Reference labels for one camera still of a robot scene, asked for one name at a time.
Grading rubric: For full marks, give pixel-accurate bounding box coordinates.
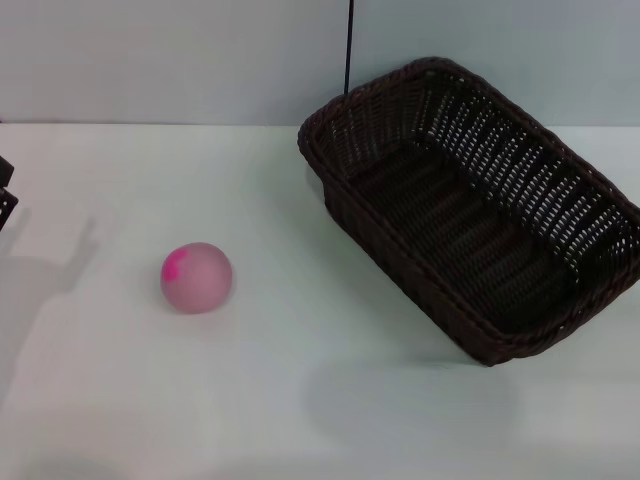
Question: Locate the dark brown wicker basket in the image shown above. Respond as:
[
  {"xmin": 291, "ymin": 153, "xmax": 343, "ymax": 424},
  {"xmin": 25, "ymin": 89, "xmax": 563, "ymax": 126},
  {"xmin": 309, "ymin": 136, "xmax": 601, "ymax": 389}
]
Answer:
[{"xmin": 296, "ymin": 56, "xmax": 640, "ymax": 368}]

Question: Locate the pink ball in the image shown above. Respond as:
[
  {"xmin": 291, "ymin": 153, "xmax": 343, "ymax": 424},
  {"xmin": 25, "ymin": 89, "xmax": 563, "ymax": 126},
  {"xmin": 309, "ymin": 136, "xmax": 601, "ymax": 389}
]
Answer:
[{"xmin": 160, "ymin": 241, "xmax": 234, "ymax": 316}]

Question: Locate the black vertical wall cable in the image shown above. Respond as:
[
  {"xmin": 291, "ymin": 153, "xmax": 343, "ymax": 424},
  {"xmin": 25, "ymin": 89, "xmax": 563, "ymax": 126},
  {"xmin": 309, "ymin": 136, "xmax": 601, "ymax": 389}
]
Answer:
[{"xmin": 342, "ymin": 0, "xmax": 357, "ymax": 96}]

